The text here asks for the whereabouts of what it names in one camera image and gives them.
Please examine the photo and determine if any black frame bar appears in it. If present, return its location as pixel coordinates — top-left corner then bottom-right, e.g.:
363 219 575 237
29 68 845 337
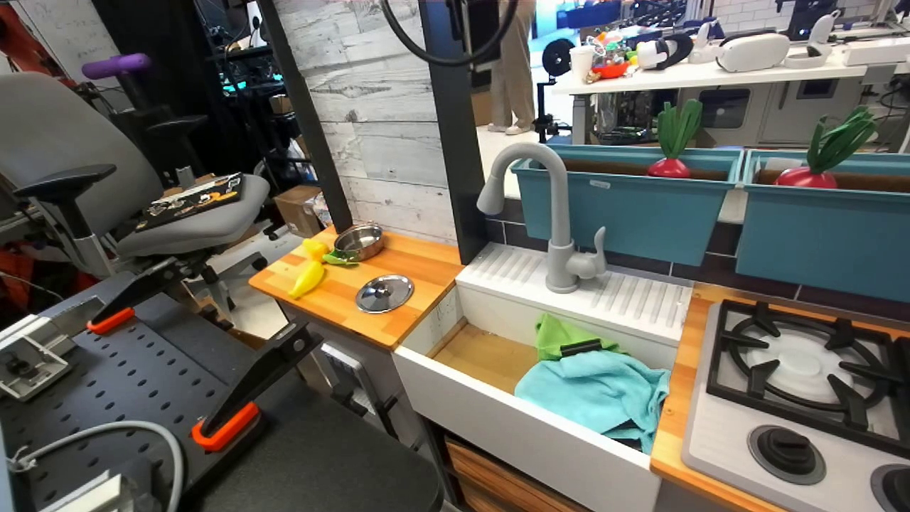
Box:
253 0 332 237

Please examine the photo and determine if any black cable loop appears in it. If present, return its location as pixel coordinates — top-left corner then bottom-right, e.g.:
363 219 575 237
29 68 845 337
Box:
378 0 524 71

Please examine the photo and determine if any black stove grate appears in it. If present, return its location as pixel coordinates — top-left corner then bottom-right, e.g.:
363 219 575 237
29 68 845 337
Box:
701 300 910 461

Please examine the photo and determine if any wooden countertop beside sink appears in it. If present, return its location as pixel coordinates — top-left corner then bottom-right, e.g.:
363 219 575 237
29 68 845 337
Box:
243 226 467 357

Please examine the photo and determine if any grey tap with nozzle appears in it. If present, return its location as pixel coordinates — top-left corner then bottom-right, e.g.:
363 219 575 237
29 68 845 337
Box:
474 139 612 297

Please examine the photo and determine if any white toy stove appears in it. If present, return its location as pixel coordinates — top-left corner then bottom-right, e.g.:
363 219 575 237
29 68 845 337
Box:
679 297 910 512

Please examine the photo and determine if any purple cylinder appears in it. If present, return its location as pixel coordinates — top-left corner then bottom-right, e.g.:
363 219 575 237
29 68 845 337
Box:
78 48 157 82

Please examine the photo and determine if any silver pot lid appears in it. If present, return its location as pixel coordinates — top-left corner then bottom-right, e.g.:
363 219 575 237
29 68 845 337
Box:
353 273 418 316

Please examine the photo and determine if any grey office chair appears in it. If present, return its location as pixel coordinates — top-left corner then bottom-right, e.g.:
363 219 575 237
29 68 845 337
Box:
0 71 276 307

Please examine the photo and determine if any black clamp with orange handle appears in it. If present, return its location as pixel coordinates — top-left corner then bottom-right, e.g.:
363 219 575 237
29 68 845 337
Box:
86 256 191 338
191 321 327 455

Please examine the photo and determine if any black stove knob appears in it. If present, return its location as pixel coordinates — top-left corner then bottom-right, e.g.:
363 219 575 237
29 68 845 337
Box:
868 461 910 512
745 422 828 491

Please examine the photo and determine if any yellow banana toy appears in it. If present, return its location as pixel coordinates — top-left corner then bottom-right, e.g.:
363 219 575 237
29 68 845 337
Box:
287 237 332 301

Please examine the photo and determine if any white toy sink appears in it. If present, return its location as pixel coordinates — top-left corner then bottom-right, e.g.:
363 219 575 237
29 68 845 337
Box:
390 240 697 512

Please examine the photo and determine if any brown cardboard box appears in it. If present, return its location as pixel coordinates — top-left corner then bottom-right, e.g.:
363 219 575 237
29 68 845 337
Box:
269 182 329 242

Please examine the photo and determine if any toy radish with green leaves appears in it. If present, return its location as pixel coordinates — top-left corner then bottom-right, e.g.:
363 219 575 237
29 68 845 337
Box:
772 105 880 192
646 98 708 182

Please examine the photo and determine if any small silver pot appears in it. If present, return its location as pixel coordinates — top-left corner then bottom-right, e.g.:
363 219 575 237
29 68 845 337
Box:
329 222 390 266

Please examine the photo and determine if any white background table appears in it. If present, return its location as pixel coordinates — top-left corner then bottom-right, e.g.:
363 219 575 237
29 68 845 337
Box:
545 55 870 101

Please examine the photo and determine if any silver corner bracket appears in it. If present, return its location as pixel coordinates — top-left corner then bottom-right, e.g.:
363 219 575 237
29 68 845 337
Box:
39 466 148 512
0 333 70 404

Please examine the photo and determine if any tray of tools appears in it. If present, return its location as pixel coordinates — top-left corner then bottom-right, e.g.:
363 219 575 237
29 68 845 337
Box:
133 171 246 235

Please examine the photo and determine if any black perforated pegboard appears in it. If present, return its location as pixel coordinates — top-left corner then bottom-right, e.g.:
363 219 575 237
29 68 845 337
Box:
0 289 448 512

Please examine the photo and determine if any black vertical post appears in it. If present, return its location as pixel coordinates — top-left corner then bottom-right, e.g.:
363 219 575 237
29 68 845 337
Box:
418 0 488 267

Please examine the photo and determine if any green toy vegetable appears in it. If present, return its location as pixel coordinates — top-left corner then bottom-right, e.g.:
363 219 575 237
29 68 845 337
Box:
319 249 361 272

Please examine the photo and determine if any wooden countertop around stove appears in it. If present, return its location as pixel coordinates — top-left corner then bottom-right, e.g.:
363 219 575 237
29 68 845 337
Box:
647 283 910 512

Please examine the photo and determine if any grey cable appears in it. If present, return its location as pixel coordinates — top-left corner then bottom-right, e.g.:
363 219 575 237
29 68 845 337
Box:
5 418 187 512

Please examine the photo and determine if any teal planter box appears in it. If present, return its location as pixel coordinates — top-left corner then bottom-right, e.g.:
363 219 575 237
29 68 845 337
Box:
512 139 748 272
733 148 910 307

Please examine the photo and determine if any teal cloth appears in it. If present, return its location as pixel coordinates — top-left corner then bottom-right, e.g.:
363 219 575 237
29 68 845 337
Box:
512 348 673 458

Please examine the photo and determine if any green cloth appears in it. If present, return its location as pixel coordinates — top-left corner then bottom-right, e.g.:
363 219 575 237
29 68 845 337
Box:
532 310 619 364

